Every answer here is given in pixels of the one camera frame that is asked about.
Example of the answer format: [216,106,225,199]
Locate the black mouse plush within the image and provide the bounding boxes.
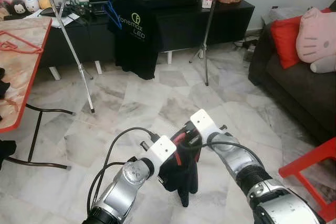
[9,0,27,16]

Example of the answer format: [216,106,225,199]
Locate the blue hanger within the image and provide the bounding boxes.
[102,0,124,30]

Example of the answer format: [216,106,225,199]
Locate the black TV cabinet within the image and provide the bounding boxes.
[37,0,256,75]

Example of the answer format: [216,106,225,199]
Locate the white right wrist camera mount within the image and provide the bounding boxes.
[189,109,221,143]

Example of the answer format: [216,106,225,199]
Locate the marble folding table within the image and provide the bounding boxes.
[0,17,77,169]

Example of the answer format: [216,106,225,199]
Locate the grey wide-eyed Totoro plush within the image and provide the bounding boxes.
[310,54,336,73]

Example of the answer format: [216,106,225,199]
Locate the pink cat pillow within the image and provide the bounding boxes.
[296,7,336,65]

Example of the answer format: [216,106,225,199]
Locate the black printed T-shirt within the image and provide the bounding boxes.
[108,0,161,80]

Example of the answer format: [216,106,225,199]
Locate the red cushion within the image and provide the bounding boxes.
[270,9,331,70]

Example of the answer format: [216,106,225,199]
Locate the black garment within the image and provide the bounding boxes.
[0,67,17,171]
[157,130,203,208]

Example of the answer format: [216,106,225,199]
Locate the dark brown sofa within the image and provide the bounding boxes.
[248,22,336,143]

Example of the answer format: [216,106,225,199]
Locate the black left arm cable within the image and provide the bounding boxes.
[87,127,161,214]

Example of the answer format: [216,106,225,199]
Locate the white papers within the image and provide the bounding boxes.
[26,12,79,25]

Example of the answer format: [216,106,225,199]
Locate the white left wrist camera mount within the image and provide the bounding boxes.
[141,135,177,168]

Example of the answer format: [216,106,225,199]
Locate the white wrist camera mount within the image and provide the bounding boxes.
[141,135,177,168]
[189,109,221,143]

